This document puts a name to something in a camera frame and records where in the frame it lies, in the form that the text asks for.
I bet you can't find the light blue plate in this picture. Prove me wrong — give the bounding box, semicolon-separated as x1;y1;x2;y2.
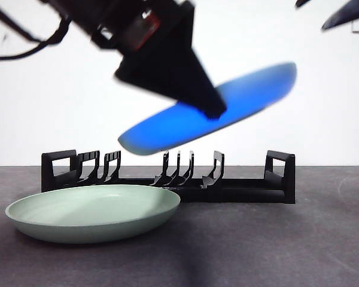
117;62;297;156

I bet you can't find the pale green plate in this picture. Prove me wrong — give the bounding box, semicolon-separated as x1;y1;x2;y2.
5;184;182;245

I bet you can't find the black plate rack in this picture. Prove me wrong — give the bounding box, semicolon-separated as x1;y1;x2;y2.
41;149;296;204

